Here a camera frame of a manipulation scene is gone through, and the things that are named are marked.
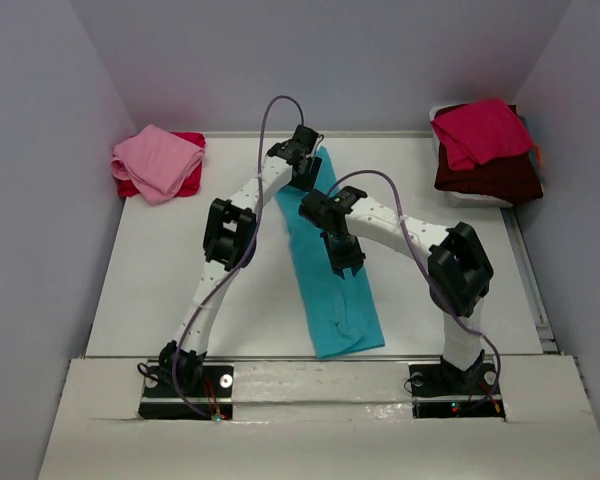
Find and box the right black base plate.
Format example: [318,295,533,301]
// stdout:
[403,362,506,419]

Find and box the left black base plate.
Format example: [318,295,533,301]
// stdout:
[137,362,234,422]

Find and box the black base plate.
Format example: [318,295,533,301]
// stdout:
[137,362,234,422]
[403,362,506,419]

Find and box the magenta t shirt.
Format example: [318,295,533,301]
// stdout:
[431,99,534,171]

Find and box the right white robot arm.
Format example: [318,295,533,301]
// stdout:
[299,186,494,387]

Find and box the pink folded t shirt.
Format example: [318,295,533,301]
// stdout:
[110,123,204,206]

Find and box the turquoise t shirt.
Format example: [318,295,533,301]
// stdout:
[273,144,386,360]

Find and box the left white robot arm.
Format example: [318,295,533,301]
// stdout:
[138,125,323,392]

